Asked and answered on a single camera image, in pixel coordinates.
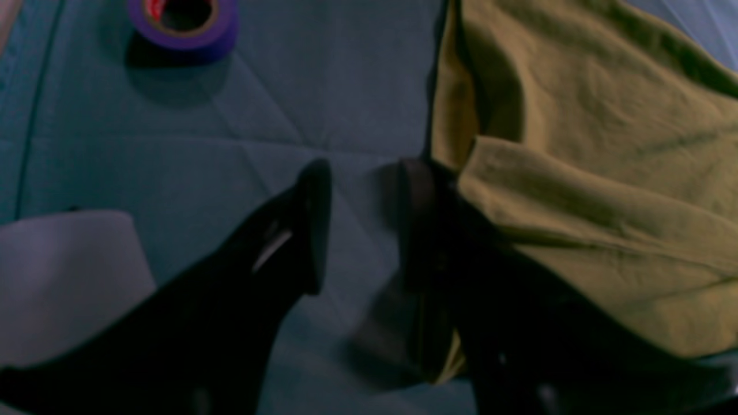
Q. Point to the olive green t-shirt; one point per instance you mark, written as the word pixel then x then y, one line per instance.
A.
pixel 602 142

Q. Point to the purple tape roll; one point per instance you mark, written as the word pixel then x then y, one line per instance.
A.
pixel 184 33

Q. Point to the translucent plastic cup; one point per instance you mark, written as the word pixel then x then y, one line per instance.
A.
pixel 64 278

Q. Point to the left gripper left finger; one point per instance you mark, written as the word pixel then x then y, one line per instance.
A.
pixel 200 344

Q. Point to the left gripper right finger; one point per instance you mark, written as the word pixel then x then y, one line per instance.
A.
pixel 533 344

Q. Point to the blue table cloth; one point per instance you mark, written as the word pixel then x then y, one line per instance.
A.
pixel 188 150

